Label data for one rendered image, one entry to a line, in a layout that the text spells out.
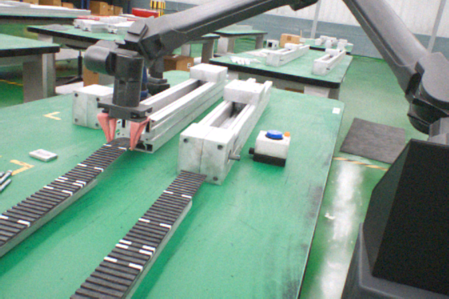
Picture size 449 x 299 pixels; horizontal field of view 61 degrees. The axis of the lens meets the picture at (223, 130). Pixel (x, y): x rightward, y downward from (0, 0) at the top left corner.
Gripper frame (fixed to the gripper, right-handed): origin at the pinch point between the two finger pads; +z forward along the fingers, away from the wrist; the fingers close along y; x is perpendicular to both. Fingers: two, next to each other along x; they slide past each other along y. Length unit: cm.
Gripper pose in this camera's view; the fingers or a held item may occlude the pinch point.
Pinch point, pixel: (121, 143)
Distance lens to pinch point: 87.4
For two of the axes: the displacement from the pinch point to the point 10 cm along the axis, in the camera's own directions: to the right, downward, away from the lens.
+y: -9.7, -2.0, 1.2
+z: -1.6, 9.5, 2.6
